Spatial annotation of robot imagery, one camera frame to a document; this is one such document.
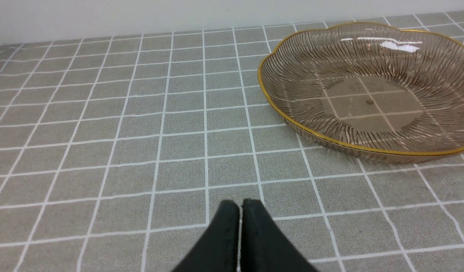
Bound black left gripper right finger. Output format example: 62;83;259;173
240;199;318;272

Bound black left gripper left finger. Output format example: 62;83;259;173
173;200;239;272

